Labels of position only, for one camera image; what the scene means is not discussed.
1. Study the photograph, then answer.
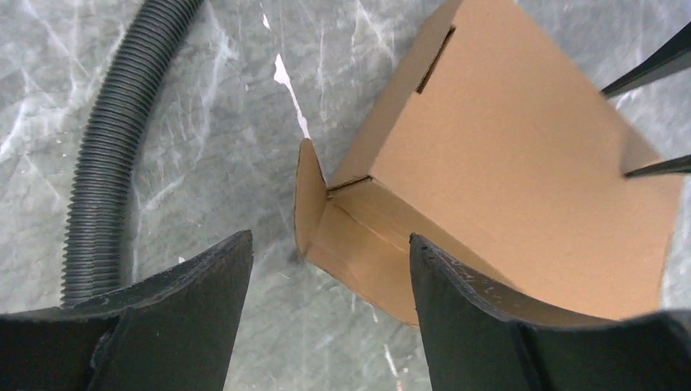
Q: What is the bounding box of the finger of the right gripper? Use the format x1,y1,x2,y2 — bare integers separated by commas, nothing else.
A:
601,23,690,98
623,155,691,178

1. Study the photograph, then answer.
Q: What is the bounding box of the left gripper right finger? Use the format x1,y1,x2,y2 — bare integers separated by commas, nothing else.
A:
409,234,690,390

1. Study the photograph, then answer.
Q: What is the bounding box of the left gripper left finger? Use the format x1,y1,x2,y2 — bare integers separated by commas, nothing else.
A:
1,231,253,390

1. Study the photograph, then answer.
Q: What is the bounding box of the brown cardboard box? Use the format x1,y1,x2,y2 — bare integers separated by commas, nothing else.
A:
295,1,682,325

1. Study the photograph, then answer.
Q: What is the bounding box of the black corrugated hose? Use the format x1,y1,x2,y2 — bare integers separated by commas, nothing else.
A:
60,0,206,310

